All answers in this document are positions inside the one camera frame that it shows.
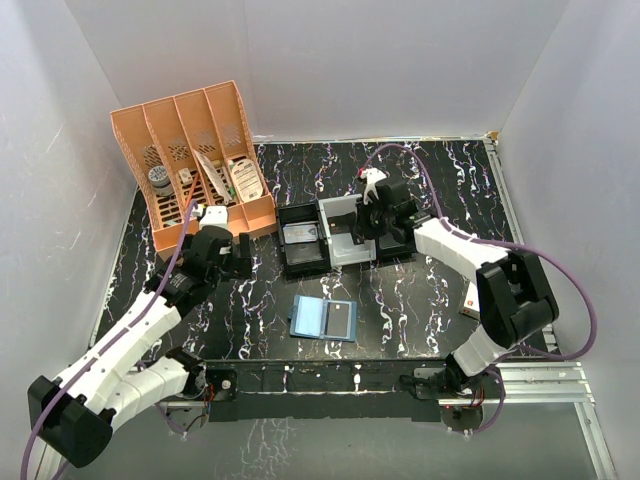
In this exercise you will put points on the white paper packet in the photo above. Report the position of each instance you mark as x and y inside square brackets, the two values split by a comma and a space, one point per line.
[214, 177]

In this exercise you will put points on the black credit card in holder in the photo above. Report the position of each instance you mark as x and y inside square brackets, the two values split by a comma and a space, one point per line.
[338, 319]

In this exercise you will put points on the orange plastic file organizer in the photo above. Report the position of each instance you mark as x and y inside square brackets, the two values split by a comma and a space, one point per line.
[166, 131]

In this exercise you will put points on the white plastic bin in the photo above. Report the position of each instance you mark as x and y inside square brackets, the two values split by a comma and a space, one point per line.
[343, 249]

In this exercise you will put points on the black tray right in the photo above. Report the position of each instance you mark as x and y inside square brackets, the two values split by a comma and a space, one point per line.
[387, 249]

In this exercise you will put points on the silver card in tray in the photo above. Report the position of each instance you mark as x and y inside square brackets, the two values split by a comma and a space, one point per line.
[300, 233]

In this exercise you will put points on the orange pencil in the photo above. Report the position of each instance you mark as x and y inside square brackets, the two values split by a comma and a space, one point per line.
[192, 188]

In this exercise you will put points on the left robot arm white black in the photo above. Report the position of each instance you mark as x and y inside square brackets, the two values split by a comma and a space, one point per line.
[76, 413]

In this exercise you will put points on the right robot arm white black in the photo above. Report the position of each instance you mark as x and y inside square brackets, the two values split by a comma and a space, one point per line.
[514, 295]

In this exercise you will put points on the small white red box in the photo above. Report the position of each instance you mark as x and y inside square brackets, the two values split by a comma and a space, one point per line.
[470, 302]

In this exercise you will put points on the black tray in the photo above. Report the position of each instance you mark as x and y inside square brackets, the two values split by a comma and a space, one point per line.
[387, 249]
[304, 259]

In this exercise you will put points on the white labelled blister pack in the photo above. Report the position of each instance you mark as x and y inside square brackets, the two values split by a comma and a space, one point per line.
[247, 180]

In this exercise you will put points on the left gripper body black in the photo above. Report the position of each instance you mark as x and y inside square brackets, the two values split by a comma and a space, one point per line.
[236, 255]

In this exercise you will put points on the roll of tape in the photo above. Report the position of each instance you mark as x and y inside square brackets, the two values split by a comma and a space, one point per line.
[159, 180]

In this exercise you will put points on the small white eraser box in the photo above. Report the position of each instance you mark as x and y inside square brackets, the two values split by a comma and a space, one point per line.
[185, 176]

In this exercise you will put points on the black tray left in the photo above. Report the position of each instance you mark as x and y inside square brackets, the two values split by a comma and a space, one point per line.
[304, 259]

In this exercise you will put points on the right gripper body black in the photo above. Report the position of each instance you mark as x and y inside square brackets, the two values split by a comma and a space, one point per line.
[364, 220]

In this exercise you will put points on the black credit card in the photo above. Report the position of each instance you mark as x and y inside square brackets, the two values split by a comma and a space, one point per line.
[338, 319]
[342, 224]

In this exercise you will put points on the blue leather card holder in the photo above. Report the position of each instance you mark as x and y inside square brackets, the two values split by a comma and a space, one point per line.
[307, 318]

